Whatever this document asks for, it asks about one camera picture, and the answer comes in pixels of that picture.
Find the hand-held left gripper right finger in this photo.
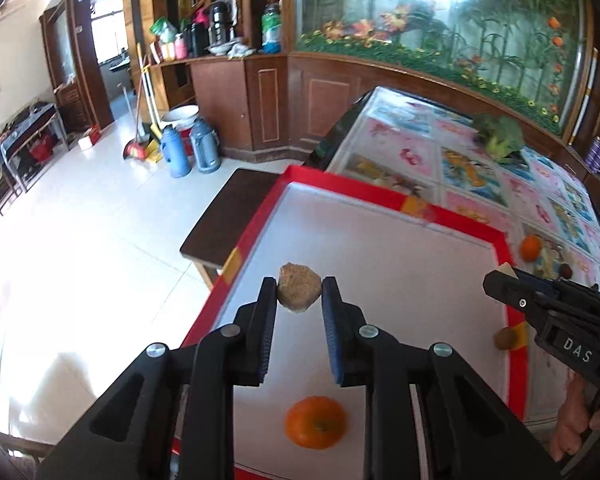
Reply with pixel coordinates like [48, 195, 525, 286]
[321, 276, 566, 480]

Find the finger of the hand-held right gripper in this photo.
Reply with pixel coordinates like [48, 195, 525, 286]
[483, 269, 556, 322]
[513, 267, 600, 301]

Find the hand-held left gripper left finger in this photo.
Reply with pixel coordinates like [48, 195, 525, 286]
[35, 276, 279, 480]

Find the brown kiwi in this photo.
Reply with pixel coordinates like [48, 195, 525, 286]
[494, 326, 526, 351]

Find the tan rough walnut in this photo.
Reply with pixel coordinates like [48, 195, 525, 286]
[278, 262, 323, 315]

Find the red-rimmed white tray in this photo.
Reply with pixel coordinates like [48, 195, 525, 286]
[180, 165, 531, 480]

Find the person's right hand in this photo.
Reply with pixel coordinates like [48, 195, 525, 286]
[549, 375, 600, 463]

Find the dark wooden stool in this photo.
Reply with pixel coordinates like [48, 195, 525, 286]
[180, 167, 286, 291]

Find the green broccoli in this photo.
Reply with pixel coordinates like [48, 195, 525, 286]
[472, 113, 526, 163]

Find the printed tablecloth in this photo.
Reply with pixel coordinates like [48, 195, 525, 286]
[325, 86, 600, 431]

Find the grey thermos jug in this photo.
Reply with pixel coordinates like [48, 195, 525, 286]
[189, 117, 223, 173]

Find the blue thermos jug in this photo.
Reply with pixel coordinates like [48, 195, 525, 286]
[160, 125, 193, 178]

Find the broom and dustpan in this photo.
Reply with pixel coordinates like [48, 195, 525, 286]
[136, 42, 165, 163]

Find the red broom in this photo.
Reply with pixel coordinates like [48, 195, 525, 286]
[122, 72, 151, 161]

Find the wooden cabinet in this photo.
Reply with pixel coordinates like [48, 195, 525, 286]
[152, 51, 600, 211]

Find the white basin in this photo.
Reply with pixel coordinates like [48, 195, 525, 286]
[161, 104, 201, 131]

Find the red bucket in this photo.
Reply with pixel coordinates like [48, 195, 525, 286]
[30, 135, 57, 163]

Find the green label plastic bottle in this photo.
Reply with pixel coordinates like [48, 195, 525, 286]
[261, 2, 283, 54]

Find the black vacuum flask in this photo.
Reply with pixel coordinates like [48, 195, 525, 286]
[207, 1, 232, 48]

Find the dark side table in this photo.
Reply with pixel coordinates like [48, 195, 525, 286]
[0, 101, 71, 196]

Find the green bag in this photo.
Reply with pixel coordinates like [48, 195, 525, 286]
[149, 16, 178, 43]

